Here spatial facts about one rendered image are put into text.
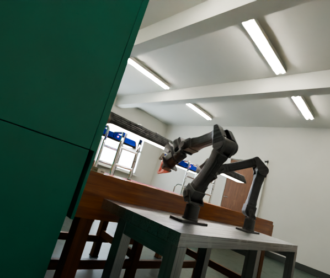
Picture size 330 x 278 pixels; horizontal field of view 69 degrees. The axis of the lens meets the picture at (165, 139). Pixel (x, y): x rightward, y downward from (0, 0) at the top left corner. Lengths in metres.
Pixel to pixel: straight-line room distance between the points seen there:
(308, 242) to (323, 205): 0.81
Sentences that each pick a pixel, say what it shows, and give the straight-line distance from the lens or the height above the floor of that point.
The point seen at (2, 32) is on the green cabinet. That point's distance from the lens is 0.92.
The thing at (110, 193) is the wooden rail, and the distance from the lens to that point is 1.07.
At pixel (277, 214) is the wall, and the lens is 6.10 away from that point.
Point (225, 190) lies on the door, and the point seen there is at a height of 1.18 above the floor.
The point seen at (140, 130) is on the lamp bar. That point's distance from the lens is 1.49.
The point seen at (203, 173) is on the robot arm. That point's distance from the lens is 1.05.
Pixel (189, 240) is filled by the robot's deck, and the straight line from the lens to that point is 0.78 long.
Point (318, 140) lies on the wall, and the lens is 6.25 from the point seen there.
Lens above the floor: 0.78
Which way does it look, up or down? 11 degrees up
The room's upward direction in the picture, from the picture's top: 16 degrees clockwise
